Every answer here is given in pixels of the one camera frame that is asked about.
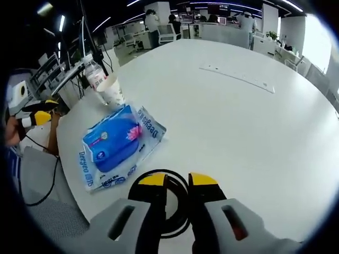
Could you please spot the clear bag with blue pad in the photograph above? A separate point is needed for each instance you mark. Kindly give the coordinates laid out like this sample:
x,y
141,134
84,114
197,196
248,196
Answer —
x,y
151,132

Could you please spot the person's left hand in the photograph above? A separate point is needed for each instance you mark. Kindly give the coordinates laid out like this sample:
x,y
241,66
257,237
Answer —
x,y
12,132

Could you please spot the printed paper cup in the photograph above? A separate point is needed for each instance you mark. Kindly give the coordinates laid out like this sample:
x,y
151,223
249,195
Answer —
x,y
114,91

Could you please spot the laptop on stand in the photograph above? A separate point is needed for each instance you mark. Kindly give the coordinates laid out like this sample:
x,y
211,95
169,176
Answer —
x,y
69,74

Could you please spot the white office chair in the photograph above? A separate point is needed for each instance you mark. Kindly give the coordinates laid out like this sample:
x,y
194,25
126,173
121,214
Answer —
x,y
167,33

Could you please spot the potted plant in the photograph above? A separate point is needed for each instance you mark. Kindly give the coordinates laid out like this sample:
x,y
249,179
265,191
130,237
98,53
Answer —
x,y
272,35

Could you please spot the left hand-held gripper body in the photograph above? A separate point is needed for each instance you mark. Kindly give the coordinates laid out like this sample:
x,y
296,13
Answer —
x,y
18,103

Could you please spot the black tripod stand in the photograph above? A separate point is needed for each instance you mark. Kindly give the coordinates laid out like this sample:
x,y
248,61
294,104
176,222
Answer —
x,y
94,47

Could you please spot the blue tissue pack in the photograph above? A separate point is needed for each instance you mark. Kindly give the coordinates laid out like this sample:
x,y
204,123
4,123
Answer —
x,y
114,135

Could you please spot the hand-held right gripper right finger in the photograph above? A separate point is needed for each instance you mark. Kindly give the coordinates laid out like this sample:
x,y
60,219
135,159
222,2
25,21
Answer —
x,y
206,211

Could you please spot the clear plastic water bottle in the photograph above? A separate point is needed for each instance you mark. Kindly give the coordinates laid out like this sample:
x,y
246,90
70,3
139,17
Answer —
x,y
92,72

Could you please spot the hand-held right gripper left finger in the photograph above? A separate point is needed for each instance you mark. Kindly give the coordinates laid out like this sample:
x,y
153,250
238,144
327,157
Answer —
x,y
151,211

